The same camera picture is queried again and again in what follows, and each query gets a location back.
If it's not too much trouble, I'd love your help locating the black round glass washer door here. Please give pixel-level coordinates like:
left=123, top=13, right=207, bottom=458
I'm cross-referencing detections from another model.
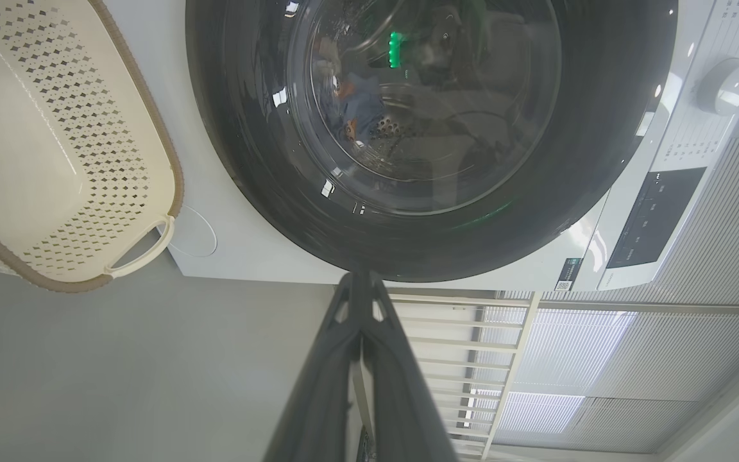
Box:
left=185, top=0, right=679, bottom=283

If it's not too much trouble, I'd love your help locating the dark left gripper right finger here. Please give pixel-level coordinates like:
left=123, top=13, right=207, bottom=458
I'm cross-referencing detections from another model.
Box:
left=362, top=273, right=460, bottom=462

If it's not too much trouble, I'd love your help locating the cream perforated laundry basket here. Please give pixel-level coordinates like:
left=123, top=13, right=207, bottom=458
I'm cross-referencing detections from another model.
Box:
left=0, top=0, right=184, bottom=294

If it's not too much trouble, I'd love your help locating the white metal railing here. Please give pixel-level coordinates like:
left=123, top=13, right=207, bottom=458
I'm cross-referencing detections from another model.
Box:
left=350, top=289, right=739, bottom=459

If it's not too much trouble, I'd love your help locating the blue bear print garment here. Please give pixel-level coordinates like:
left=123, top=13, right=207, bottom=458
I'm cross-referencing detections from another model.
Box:
left=328, top=71, right=386, bottom=142

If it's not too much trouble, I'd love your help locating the small QR code sticker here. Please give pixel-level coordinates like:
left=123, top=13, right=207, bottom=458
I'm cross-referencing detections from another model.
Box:
left=554, top=258, right=583, bottom=291

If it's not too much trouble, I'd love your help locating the black control display panel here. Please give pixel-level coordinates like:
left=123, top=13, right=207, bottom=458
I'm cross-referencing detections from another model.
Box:
left=607, top=168, right=707, bottom=269

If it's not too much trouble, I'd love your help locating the round white filter cover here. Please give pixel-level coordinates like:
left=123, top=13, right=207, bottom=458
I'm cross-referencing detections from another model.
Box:
left=167, top=205, right=218, bottom=259

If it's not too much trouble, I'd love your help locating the white front-load washing machine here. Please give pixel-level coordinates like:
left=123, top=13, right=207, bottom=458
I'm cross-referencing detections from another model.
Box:
left=103, top=0, right=739, bottom=293

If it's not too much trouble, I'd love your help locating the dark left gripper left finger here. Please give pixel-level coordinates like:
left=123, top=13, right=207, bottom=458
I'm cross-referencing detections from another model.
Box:
left=264, top=271, right=365, bottom=462

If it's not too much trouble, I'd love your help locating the white round control dial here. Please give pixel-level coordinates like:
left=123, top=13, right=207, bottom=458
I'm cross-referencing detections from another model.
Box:
left=697, top=58, right=739, bottom=116

